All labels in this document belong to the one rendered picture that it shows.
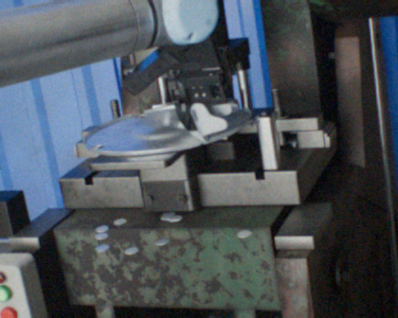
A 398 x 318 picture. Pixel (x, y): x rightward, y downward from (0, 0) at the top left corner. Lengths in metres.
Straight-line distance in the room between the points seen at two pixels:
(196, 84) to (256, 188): 0.27
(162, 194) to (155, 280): 0.15
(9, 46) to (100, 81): 2.09
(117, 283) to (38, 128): 1.65
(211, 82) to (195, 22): 0.26
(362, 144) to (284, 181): 0.36
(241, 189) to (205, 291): 0.18
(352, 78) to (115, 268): 0.62
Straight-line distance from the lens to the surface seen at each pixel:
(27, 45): 0.86
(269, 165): 1.41
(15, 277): 1.44
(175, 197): 1.44
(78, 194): 1.56
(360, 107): 1.72
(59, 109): 3.04
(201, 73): 1.22
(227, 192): 1.44
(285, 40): 1.67
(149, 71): 1.25
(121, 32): 0.93
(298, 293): 1.30
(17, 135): 3.17
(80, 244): 1.48
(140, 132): 1.44
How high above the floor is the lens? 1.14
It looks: 17 degrees down
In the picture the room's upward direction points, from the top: 9 degrees counter-clockwise
